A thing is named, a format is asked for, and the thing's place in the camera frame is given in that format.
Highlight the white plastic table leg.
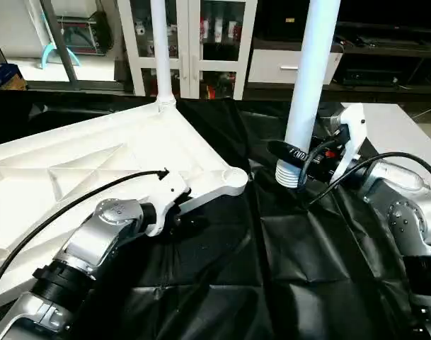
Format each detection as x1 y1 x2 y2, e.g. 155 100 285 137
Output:
275 0 342 189
150 0 179 108

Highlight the white plastic table top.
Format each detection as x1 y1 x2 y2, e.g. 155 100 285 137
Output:
0 99 250 312

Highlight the white sheet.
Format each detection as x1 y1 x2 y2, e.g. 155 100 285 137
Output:
339 103 431 178

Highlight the white low drawer unit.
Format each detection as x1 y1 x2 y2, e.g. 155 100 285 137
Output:
247 48 343 86

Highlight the black work mat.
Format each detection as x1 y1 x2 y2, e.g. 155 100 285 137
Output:
0 89 431 340

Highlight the white glass-door cabinet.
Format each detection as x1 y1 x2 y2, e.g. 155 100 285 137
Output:
116 0 260 100

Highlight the grey metal pole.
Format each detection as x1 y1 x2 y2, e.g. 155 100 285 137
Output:
40 0 81 89

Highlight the blue cardboard box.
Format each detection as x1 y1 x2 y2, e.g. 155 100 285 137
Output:
0 62 26 91

